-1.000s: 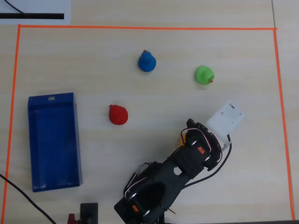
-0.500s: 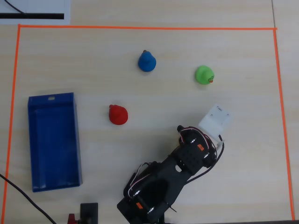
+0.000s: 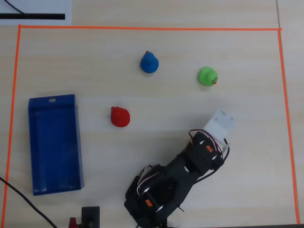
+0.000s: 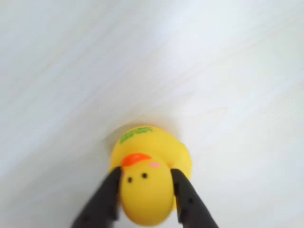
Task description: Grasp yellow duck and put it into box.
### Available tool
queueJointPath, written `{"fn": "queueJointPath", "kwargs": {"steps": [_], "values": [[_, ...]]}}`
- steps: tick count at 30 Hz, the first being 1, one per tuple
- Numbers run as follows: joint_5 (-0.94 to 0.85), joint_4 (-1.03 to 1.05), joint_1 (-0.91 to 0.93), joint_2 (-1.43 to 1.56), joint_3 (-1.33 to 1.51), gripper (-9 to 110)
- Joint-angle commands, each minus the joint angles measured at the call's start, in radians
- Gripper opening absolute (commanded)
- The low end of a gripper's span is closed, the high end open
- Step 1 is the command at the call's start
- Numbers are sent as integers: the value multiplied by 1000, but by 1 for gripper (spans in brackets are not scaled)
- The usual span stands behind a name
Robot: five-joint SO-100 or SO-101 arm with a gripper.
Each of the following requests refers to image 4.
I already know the yellow rubber duck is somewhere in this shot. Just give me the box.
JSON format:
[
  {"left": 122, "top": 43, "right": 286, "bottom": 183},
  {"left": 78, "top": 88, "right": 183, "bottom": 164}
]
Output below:
[{"left": 109, "top": 123, "right": 192, "bottom": 225}]

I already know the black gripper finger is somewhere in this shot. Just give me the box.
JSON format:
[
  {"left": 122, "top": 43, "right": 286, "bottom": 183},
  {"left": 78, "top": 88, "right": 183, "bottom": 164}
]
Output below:
[
  {"left": 170, "top": 167, "right": 219, "bottom": 228},
  {"left": 71, "top": 166, "right": 123, "bottom": 228}
]

